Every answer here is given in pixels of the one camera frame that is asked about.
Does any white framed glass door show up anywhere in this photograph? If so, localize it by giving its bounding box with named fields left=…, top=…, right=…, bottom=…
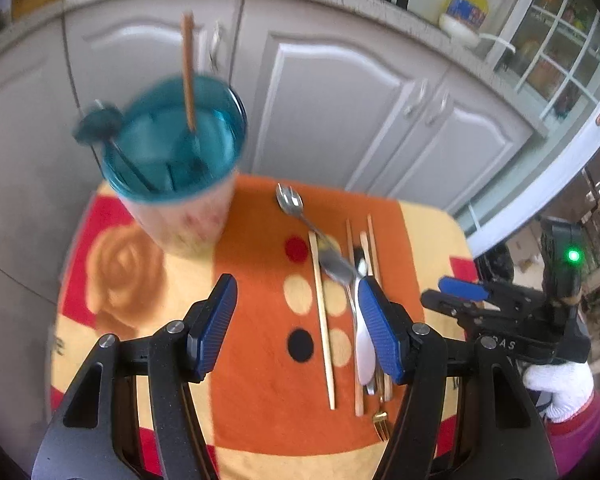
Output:
left=482, top=0, right=600, bottom=123

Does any white ceramic spoon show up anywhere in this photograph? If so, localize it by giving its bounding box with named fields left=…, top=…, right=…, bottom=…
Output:
left=355, top=304, right=379, bottom=387

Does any white saucepan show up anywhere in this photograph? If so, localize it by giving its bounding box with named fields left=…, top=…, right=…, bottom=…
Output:
left=438, top=12, right=517, bottom=55

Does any metal cabinet handle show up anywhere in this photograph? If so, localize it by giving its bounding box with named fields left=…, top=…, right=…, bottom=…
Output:
left=206, top=21, right=224, bottom=74
left=404, top=79, right=429, bottom=119
left=426, top=90, right=451, bottom=127

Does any orange printed towel mat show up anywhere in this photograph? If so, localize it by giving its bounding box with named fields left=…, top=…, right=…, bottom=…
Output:
left=50, top=172, right=481, bottom=480

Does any stainless steel fork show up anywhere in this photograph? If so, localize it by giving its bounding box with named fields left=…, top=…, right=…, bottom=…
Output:
left=275, top=183, right=331, bottom=245

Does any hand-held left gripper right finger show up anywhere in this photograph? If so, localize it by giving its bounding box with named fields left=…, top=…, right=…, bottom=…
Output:
left=358, top=276, right=558, bottom=480

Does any gold fork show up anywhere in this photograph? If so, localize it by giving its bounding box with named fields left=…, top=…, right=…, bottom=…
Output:
left=371, top=385, right=392, bottom=443

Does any person's right forearm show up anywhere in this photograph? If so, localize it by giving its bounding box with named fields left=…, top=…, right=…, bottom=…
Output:
left=545, top=391, right=600, bottom=480

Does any thin dark cable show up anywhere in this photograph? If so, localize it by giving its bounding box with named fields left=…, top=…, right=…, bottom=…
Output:
left=59, top=0, right=106, bottom=176

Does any yellow oil bottle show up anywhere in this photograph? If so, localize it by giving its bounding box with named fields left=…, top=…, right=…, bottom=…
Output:
left=446, top=0, right=490, bottom=30

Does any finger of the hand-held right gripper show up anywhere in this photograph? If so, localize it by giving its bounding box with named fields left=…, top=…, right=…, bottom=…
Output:
left=420, top=290, right=482, bottom=319
left=438, top=276, right=491, bottom=302

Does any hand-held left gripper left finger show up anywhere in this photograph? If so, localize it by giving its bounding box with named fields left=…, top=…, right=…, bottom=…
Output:
left=30, top=274, right=239, bottom=480

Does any white floral cup teal rim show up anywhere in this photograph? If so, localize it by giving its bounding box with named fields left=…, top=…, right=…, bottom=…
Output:
left=72, top=74, right=249, bottom=261

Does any person's right hand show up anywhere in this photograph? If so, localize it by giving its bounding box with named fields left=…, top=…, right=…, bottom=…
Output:
left=522, top=360, right=596, bottom=423

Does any stainless steel spoon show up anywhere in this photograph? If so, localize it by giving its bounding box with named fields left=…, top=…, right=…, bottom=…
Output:
left=319, top=242, right=381, bottom=397

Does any dark long-handled spoon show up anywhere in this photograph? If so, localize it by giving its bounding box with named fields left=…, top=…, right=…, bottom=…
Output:
left=73, top=100, right=157, bottom=193

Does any brown wooden chopstick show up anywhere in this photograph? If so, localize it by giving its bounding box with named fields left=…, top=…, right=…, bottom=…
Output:
left=180, top=12, right=199, bottom=133

